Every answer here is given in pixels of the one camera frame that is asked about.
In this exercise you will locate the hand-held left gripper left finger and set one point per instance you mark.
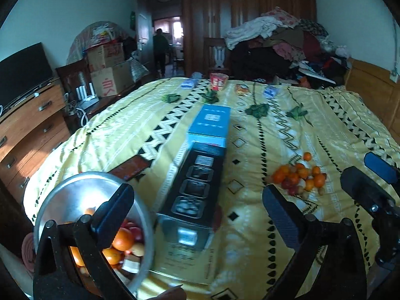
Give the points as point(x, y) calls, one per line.
point(115, 207)

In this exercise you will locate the round metal bowl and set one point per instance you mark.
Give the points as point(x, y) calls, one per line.
point(78, 187)

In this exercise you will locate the dark brown flat case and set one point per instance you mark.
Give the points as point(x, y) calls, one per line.
point(129, 167)

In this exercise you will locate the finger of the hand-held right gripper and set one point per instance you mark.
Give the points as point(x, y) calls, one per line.
point(362, 187)
point(379, 165)

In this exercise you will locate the white wall socket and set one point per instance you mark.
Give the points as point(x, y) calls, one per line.
point(395, 76)

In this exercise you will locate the covered round tabletop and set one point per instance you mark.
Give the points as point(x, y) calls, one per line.
point(90, 31)

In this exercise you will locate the wooden chair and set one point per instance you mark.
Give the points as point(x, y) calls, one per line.
point(215, 56)

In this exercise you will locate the wooden dresser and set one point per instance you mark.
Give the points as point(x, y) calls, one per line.
point(28, 131)

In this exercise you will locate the orange snack packet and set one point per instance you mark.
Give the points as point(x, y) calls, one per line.
point(242, 90)

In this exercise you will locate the pile of oranges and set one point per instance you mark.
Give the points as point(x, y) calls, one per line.
point(318, 180)

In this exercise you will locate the beige sugarcane piece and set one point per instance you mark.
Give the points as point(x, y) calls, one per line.
point(131, 264)

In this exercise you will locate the large cardboard box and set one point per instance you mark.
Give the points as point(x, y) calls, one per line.
point(111, 81)
point(106, 56)

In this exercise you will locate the black cardboard box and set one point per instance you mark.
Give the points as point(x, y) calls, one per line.
point(193, 187)

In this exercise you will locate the pile of brown longans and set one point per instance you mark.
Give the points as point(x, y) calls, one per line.
point(305, 195)

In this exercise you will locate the pile of clothes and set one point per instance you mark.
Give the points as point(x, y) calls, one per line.
point(281, 47)

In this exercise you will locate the blue and green cardboard box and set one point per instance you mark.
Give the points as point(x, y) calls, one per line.
point(209, 125)

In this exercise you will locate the green leafy vegetable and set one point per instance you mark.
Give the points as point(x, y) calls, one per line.
point(257, 110)
point(170, 97)
point(210, 97)
point(298, 112)

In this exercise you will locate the yellow patterned bedsheet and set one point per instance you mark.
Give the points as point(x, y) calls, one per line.
point(265, 137)

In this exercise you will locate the pink round woven mat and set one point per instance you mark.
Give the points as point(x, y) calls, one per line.
point(28, 250)

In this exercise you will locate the dark wooden side table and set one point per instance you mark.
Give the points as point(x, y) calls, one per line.
point(73, 78)

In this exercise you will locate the black flat television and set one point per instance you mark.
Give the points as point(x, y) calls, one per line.
point(25, 68)

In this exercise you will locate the blue and white packet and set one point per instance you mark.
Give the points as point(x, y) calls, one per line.
point(189, 83)
point(270, 92)

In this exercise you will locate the wooden headboard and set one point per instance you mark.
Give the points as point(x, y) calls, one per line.
point(368, 81)

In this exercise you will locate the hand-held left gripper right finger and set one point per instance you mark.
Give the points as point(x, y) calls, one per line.
point(281, 217)

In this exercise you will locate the wooden wardrobe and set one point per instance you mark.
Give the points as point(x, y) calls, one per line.
point(250, 12)

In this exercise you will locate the wooden door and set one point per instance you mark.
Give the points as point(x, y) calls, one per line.
point(143, 28)

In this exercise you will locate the red instant noodle cup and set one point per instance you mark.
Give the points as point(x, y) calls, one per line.
point(217, 81)

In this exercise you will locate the small round orange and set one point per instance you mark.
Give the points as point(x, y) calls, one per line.
point(112, 255)
point(123, 239)
point(78, 254)

